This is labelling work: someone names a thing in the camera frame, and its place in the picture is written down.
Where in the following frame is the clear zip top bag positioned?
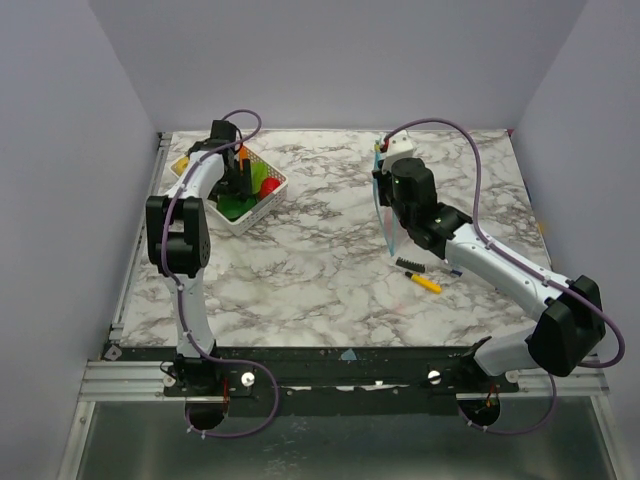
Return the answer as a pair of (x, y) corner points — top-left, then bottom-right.
(372, 139), (398, 257)

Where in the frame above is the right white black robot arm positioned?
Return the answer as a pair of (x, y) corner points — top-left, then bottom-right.
(373, 158), (605, 392)

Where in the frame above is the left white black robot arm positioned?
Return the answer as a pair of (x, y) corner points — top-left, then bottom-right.
(145, 117), (255, 395)

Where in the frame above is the green toy leaf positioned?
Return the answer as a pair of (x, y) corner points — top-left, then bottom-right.
(216, 195), (256, 222)
(251, 162), (269, 195)

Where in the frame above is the white plastic basket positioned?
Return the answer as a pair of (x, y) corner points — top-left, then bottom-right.
(163, 140), (288, 236)

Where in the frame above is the yellow toy pear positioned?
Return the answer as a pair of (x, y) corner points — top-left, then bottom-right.
(171, 156), (189, 176)

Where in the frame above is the black comb strip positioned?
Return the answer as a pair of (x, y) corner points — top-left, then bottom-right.
(395, 258), (426, 273)

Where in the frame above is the yellow black utility knife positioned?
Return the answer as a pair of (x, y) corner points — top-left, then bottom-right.
(405, 271), (442, 294)

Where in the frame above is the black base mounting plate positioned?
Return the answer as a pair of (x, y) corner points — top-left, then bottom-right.
(103, 344), (519, 418)

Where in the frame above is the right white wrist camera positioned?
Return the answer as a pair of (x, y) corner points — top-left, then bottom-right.
(380, 130), (415, 173)

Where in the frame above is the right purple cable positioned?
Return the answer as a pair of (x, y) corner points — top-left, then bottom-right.
(382, 117), (626, 435)

